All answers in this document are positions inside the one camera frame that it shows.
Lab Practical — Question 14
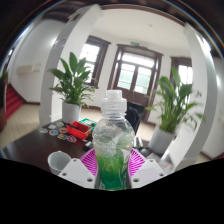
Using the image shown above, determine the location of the black chair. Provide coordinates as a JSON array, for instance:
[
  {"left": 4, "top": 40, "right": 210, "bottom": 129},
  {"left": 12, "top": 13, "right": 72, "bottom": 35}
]
[{"left": 124, "top": 101, "right": 147, "bottom": 136}]

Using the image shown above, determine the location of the tall potted plant, white pot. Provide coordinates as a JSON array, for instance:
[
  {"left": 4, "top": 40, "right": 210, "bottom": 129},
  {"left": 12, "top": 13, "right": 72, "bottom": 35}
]
[{"left": 145, "top": 66, "right": 204, "bottom": 156}]

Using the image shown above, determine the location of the clear bottle with green drink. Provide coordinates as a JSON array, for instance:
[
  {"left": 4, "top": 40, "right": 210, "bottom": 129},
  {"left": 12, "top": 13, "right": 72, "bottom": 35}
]
[{"left": 91, "top": 89, "right": 136, "bottom": 191}]

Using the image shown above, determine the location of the dark-framed window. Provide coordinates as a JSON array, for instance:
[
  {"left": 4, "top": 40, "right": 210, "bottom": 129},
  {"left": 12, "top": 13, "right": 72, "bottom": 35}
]
[
  {"left": 79, "top": 35, "right": 111, "bottom": 89},
  {"left": 170, "top": 56, "right": 194, "bottom": 86}
]

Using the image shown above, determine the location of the dark wooden glazed door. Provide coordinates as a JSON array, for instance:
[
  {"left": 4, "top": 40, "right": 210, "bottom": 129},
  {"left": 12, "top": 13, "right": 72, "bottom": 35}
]
[{"left": 108, "top": 43, "right": 164, "bottom": 104}]

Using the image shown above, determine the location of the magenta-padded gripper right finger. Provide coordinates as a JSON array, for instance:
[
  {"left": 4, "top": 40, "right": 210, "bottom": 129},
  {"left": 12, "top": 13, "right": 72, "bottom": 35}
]
[{"left": 128, "top": 148, "right": 168, "bottom": 190}]

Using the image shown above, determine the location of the bushy potted plant, white pot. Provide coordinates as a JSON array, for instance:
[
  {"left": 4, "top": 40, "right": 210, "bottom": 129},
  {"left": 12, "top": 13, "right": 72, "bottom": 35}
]
[{"left": 48, "top": 51, "right": 98, "bottom": 124}]

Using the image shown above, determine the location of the red box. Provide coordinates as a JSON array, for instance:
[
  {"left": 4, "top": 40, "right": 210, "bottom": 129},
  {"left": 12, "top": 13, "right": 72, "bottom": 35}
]
[{"left": 65, "top": 120, "right": 93, "bottom": 140}]

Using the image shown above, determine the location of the white wall radiator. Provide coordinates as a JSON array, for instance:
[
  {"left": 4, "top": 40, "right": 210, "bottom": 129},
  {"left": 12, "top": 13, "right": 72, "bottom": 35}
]
[{"left": 16, "top": 63, "right": 43, "bottom": 75}]

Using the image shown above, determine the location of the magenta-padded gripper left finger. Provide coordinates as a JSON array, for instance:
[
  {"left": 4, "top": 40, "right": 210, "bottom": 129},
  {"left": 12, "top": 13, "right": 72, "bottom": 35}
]
[{"left": 57, "top": 148, "right": 101, "bottom": 190}]

